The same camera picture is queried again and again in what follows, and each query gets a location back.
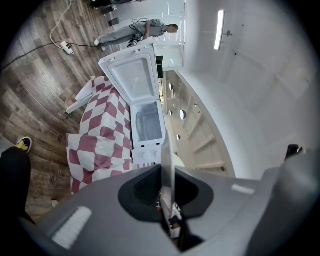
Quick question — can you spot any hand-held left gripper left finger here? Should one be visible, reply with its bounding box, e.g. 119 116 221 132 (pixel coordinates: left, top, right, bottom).
37 164 180 256

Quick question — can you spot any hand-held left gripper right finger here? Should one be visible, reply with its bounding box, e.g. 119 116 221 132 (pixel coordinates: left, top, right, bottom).
174 166 262 256

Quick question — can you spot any white round plate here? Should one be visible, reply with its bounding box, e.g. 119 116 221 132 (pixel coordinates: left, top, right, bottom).
157 129 183 238

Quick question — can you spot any white microwave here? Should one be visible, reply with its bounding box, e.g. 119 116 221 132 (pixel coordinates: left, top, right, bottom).
97 42 168 166

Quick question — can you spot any red white checkered tablecloth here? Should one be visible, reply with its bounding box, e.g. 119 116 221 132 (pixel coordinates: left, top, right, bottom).
66 75 162 195

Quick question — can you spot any person's black trouser leg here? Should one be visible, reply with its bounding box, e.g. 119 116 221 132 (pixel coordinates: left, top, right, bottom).
0 146 32 226

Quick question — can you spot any person's yellow black shoe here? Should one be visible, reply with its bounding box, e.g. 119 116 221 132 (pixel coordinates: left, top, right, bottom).
15 136 33 154

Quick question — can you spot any white table leg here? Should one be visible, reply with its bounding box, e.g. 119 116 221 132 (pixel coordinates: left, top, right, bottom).
65 82 93 115

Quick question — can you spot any white power strip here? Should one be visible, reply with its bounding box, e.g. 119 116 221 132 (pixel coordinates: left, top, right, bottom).
60 41 75 55

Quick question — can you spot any long ceiling light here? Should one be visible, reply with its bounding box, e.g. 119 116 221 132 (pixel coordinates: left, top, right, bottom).
214 9 225 51

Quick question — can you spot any frosted glass door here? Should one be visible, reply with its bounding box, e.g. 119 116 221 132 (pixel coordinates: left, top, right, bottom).
152 0 187 68

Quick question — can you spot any black floor cable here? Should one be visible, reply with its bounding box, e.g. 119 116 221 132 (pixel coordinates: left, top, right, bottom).
0 41 97 72

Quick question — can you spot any white floor cable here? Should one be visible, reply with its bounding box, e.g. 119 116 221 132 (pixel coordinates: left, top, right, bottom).
49 0 76 45

